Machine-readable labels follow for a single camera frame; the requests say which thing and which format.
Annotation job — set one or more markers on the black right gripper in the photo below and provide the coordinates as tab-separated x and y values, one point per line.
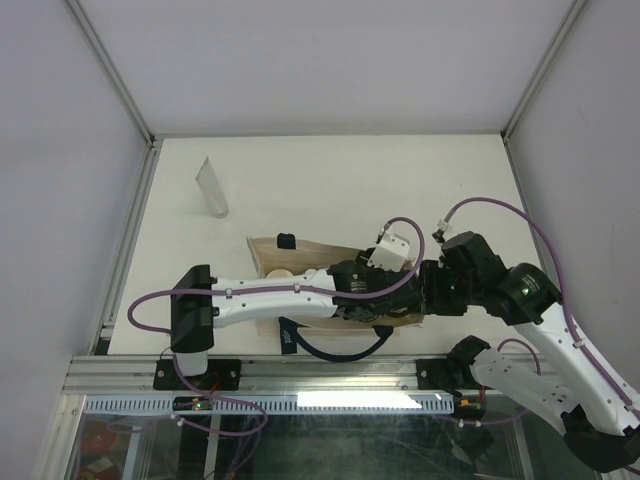
435	304

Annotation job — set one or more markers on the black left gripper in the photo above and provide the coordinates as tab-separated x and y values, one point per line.
363	260

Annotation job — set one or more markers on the beige bottle with round cap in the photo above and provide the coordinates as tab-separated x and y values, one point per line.
279	273

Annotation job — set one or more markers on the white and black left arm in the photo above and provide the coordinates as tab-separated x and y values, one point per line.
200	305

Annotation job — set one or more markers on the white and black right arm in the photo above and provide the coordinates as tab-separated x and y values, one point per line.
590	405

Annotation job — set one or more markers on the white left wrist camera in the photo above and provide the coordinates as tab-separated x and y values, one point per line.
390	252

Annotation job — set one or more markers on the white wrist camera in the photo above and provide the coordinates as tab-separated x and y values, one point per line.
443	232
390	252

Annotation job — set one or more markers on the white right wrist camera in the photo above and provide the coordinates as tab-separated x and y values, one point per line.
443	232

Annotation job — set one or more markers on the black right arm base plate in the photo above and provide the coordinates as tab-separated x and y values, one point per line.
442	374

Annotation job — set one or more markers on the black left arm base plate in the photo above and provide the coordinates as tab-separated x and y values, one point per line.
223	374

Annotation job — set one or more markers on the aluminium front rail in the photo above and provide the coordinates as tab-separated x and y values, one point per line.
259	375

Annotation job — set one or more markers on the white slotted cable duct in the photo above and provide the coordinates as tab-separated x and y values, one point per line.
302	403

